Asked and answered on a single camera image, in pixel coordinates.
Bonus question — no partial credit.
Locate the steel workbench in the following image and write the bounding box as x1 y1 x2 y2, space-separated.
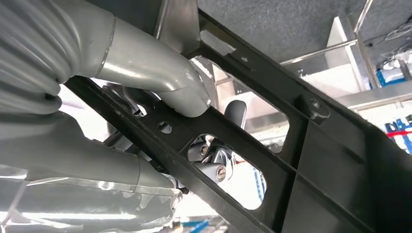
278 0 412 112

